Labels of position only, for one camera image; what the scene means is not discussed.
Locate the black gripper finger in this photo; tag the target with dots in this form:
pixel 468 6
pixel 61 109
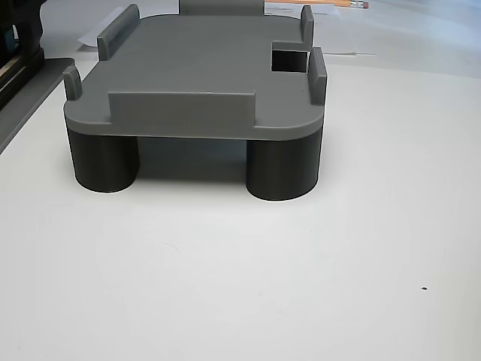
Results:
pixel 30 26

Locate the grey holder with dark legs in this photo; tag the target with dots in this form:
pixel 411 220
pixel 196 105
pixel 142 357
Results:
pixel 195 64

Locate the dark flat base tray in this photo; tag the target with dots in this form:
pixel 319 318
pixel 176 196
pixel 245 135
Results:
pixel 41 86

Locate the orange pencil with eraser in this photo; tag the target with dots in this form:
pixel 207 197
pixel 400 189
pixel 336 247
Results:
pixel 353 3

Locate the dark rectangular frame stack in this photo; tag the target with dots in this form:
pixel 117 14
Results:
pixel 15 73

